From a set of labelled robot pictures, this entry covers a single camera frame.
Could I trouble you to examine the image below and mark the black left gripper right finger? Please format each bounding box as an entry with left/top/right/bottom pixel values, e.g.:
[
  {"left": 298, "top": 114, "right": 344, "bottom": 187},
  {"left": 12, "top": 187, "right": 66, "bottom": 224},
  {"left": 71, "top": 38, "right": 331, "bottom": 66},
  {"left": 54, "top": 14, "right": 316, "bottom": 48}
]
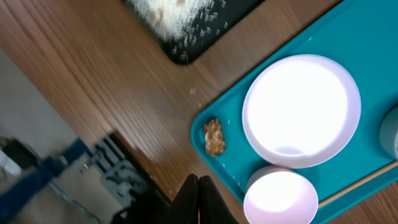
[{"left": 199, "top": 175, "right": 239, "bottom": 224}]

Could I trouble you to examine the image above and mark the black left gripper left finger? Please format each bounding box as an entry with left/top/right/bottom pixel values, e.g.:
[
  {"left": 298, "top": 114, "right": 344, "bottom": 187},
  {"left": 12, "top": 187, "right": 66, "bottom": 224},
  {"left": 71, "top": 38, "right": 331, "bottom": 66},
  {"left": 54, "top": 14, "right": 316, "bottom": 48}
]
[{"left": 164, "top": 174, "right": 199, "bottom": 224}]

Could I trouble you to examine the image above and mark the small white plate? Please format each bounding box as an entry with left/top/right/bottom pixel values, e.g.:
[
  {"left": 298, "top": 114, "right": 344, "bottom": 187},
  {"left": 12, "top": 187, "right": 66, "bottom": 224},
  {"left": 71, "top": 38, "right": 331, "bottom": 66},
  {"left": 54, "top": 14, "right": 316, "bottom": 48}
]
[{"left": 243, "top": 166, "right": 318, "bottom": 224}]

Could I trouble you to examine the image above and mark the brown food scrap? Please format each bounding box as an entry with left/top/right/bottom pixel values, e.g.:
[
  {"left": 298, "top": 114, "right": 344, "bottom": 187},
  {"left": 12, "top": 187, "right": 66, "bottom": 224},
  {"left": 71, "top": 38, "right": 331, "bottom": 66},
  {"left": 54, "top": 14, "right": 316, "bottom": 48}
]
[{"left": 203, "top": 118, "right": 226, "bottom": 157}]

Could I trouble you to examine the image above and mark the large white plate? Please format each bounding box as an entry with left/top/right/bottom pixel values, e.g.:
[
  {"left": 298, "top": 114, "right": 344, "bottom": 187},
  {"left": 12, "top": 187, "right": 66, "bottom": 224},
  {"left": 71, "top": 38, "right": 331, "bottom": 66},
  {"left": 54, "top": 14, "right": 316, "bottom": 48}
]
[{"left": 242, "top": 54, "right": 361, "bottom": 169}]

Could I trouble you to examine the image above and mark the grey saucer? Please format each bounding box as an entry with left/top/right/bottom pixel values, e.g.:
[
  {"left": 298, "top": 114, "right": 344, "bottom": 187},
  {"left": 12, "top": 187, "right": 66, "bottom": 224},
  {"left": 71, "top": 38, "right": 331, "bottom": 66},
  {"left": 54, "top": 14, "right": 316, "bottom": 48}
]
[{"left": 379, "top": 107, "right": 397, "bottom": 160}]

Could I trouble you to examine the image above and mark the black plastic tray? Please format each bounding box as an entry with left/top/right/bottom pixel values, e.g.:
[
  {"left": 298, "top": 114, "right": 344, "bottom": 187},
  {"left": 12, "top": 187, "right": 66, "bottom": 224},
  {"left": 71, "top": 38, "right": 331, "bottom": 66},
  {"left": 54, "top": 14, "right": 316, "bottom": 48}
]
[{"left": 122, "top": 0, "right": 262, "bottom": 65}]

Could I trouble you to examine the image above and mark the wooden chopstick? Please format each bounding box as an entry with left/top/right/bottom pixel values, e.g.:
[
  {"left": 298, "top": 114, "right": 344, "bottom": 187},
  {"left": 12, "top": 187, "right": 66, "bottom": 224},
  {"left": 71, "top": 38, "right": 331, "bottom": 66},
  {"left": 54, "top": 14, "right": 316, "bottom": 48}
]
[{"left": 318, "top": 161, "right": 397, "bottom": 208}]

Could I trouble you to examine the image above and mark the pile of white rice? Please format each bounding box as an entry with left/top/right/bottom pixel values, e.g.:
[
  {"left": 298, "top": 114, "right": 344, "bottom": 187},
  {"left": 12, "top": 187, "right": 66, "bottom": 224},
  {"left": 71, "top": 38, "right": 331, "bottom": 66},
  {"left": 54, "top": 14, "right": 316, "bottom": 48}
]
[{"left": 128, "top": 0, "right": 211, "bottom": 41}]

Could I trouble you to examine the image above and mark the teal serving tray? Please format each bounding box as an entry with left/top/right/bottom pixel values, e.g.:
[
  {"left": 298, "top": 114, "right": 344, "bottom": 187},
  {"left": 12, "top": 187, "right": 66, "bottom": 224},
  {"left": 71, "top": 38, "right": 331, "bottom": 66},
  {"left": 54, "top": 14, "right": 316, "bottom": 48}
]
[{"left": 190, "top": 1, "right": 397, "bottom": 223}]

